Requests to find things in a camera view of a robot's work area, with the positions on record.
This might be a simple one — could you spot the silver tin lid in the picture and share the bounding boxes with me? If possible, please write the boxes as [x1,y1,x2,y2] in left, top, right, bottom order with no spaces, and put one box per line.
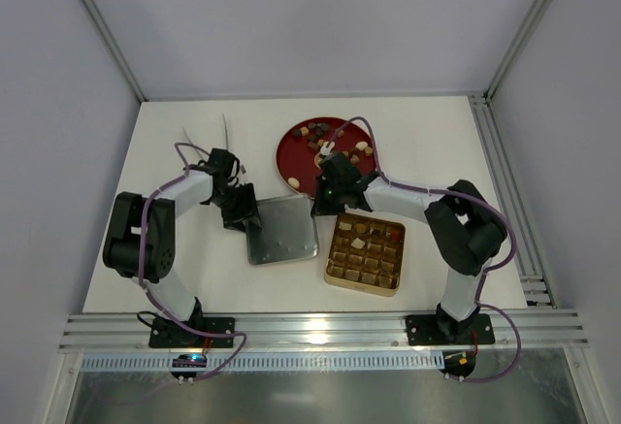
[246,195,319,266]

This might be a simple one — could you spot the red round plate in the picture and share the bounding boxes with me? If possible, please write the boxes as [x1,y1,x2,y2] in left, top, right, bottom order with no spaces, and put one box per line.
[276,116,376,198]

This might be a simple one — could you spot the white square chocolate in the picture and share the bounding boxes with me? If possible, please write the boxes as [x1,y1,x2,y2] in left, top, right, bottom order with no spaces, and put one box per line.
[351,238,365,249]

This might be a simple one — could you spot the gold chocolate box tray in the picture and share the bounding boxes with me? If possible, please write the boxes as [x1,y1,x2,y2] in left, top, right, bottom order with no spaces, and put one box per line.
[324,213,406,297]

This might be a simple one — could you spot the silver metal tongs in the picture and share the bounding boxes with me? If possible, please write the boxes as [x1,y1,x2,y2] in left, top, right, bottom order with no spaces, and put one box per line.
[181,113,233,151]

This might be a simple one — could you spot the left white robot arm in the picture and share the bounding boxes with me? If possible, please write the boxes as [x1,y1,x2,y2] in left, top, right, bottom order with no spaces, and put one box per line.
[102,166,262,337]

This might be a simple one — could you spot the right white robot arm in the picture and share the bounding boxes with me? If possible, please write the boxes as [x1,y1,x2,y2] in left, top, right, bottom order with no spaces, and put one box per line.
[311,152,514,346]

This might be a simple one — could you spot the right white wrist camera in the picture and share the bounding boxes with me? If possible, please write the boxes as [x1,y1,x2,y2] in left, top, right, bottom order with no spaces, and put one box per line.
[314,141,336,168]

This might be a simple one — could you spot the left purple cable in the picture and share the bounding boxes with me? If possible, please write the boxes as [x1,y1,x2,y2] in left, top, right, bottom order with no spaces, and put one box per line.
[138,141,249,381]

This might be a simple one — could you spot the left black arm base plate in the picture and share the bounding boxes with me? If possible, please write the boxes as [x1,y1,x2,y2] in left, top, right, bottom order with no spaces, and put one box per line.
[148,316,236,349]

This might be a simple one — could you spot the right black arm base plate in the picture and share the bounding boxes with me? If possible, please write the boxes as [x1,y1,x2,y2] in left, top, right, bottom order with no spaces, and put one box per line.
[405,312,496,346]

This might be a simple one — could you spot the slotted grey cable duct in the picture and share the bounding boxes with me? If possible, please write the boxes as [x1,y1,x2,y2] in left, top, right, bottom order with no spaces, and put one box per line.
[81,350,444,374]

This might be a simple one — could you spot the aluminium front rail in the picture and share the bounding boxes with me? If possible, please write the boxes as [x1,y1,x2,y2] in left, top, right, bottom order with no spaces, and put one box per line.
[59,309,589,351]

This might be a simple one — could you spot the left aluminium frame post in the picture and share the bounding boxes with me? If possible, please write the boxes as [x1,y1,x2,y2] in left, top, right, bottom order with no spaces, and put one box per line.
[78,0,147,104]

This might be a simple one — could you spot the aluminium frame post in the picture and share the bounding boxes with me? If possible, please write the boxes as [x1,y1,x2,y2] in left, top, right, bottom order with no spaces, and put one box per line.
[484,0,553,103]
[78,0,147,104]

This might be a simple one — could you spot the right aluminium frame post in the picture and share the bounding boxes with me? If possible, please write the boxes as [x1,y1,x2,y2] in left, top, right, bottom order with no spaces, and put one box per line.
[484,0,553,103]

